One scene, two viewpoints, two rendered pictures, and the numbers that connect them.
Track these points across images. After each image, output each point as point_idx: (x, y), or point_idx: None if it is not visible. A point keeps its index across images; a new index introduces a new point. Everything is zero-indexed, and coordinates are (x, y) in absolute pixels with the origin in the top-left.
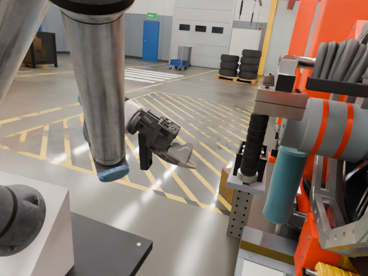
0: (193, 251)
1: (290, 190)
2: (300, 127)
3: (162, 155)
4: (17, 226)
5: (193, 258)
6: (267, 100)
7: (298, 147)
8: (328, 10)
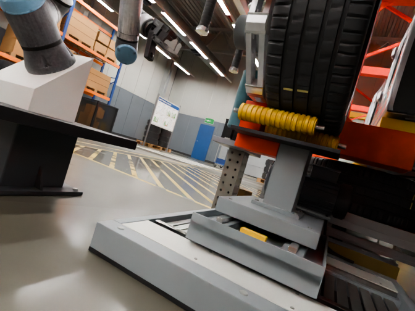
0: (172, 208)
1: (246, 96)
2: (243, 21)
3: (159, 40)
4: (55, 51)
5: (170, 209)
6: None
7: (243, 40)
8: None
